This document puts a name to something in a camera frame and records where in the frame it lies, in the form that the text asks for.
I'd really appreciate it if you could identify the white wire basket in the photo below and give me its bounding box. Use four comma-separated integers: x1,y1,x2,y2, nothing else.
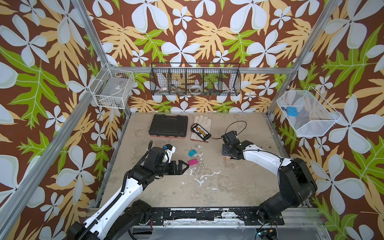
277,87,342,138
90,64,135,109

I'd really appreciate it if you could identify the white wire basket right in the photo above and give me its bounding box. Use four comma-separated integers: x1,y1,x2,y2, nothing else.
277,87,342,138

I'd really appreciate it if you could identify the aluminium frame rail left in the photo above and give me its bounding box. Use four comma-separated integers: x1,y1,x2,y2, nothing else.
1,92,92,240

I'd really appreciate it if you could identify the aluminium frame post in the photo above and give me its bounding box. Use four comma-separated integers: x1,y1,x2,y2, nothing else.
267,1,342,116
71,1,128,114

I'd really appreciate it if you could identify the black wire basket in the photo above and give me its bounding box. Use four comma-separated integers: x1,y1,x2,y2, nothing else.
149,63,242,96

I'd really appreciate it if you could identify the aluminium frame rail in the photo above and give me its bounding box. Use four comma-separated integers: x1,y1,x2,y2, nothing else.
1,92,92,240
263,113,313,208

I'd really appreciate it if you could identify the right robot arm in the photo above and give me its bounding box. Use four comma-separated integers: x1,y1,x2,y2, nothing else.
221,131,318,224

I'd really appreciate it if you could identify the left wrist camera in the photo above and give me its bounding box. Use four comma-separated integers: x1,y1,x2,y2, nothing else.
163,144,176,163

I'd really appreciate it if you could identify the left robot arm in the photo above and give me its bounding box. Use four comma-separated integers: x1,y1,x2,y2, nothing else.
67,144,189,240

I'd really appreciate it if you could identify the black plastic tool case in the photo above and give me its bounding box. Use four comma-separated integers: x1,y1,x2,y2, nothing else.
149,114,188,138

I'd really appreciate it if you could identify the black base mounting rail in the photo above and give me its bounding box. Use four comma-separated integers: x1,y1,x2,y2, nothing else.
143,206,285,226

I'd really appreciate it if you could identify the white tape roll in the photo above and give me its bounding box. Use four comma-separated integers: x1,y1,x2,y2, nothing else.
189,85,203,93

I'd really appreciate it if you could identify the white wire basket left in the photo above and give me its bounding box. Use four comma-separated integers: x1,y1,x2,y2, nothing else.
90,64,135,109

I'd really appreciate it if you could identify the aluminium frame rail right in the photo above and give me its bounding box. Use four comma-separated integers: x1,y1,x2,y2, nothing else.
263,113,313,208

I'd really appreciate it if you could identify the aluminium frame post right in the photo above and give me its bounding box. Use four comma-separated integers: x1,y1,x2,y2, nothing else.
267,1,342,116

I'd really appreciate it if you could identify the teal wood block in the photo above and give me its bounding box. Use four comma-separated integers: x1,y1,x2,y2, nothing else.
188,150,197,157

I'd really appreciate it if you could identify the magenta wood block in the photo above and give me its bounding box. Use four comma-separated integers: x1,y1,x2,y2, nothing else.
188,159,199,166

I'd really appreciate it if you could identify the white work glove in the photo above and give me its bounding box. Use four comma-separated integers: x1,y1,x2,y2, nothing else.
190,115,212,142

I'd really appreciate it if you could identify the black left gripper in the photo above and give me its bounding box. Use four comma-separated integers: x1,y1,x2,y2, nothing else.
154,159,190,177

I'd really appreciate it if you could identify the aluminium frame post left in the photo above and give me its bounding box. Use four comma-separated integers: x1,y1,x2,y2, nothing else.
71,1,128,114

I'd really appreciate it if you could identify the blue object in basket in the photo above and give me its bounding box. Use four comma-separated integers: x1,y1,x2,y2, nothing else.
282,106,299,117

